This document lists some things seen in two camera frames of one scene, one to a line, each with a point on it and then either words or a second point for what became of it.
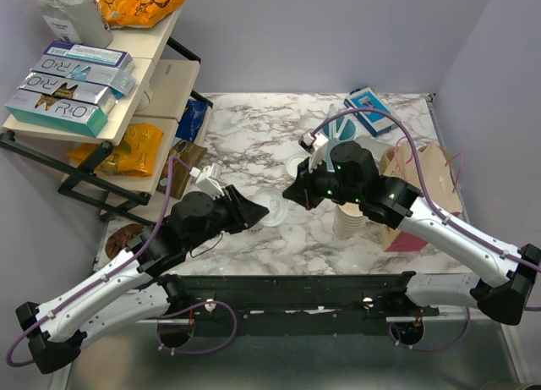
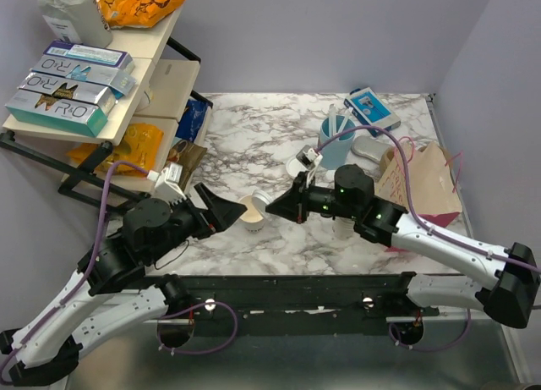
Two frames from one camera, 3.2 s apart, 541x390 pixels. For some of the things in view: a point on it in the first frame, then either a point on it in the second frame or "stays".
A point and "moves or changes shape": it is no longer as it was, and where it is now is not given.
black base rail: x=296 y=304 stays
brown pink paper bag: x=440 y=179 stays
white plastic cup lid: x=277 y=205 moves or changes shape
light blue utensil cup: x=340 y=129 stays
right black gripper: x=302 y=191 → x=290 y=205
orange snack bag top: x=136 y=7 stays
